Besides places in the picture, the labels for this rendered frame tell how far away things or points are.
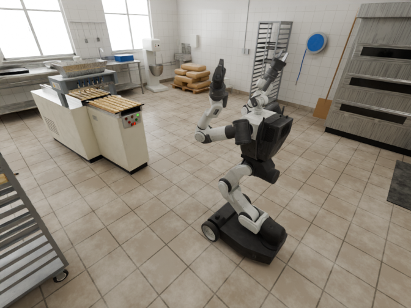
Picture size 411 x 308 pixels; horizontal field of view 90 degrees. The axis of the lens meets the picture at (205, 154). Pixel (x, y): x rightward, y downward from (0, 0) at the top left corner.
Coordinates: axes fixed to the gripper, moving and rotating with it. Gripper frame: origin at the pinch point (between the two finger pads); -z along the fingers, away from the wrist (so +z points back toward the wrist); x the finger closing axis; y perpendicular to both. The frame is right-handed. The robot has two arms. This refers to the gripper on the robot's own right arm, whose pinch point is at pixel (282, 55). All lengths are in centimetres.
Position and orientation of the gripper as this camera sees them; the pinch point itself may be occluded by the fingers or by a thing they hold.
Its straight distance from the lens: 172.1
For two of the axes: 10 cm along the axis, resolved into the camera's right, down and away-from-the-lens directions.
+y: -2.6, -6.2, 7.4
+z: -4.1, 7.6, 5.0
